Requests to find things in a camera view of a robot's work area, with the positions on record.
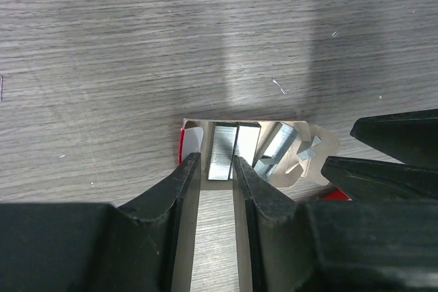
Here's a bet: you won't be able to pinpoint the red staple box sleeve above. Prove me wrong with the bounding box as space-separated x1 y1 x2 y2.
177 118 352 202

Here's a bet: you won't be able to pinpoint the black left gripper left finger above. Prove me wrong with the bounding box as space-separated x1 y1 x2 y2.
1 152 201 291

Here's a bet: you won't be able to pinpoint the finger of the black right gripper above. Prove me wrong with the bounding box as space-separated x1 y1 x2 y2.
321 156 437 200
350 109 437 169

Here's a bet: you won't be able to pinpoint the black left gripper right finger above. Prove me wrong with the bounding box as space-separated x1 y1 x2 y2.
233 157 437 291

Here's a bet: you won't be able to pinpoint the loose angled staple strips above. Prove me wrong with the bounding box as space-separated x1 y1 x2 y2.
253 121 322 179

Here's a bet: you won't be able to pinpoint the silver staple strip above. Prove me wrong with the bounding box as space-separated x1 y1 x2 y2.
207 122 237 181
231 122 261 165

